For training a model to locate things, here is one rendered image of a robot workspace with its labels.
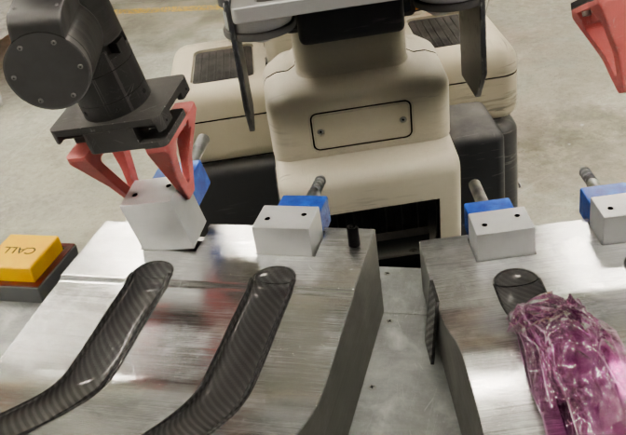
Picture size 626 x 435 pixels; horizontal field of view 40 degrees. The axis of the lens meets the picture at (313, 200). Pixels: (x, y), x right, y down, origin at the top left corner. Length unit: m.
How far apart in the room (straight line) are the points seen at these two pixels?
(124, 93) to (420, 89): 0.44
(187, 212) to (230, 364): 0.16
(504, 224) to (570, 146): 2.03
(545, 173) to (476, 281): 1.91
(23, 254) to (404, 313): 0.40
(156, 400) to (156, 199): 0.19
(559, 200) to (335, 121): 1.53
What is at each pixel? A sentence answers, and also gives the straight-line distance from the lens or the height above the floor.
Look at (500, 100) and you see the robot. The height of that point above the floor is 0.73.
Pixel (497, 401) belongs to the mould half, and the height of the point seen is 0.89.
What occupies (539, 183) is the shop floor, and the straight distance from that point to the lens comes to 2.57.
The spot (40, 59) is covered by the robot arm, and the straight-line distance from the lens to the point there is 0.59.
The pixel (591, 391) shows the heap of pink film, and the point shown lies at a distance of 0.54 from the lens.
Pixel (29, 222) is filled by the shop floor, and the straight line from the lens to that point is 2.82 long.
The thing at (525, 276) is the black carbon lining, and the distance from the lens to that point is 0.73.
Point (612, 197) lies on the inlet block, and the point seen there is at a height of 0.88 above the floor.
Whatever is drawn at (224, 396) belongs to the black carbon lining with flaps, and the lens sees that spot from 0.61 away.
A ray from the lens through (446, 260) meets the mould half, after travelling 0.75.
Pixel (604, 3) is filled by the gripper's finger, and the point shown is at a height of 1.06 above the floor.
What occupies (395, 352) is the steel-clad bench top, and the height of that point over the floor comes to 0.80.
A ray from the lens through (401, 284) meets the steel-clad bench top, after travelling 0.82.
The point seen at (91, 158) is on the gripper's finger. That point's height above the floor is 0.99.
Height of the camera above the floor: 1.28
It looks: 30 degrees down
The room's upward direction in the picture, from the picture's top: 8 degrees counter-clockwise
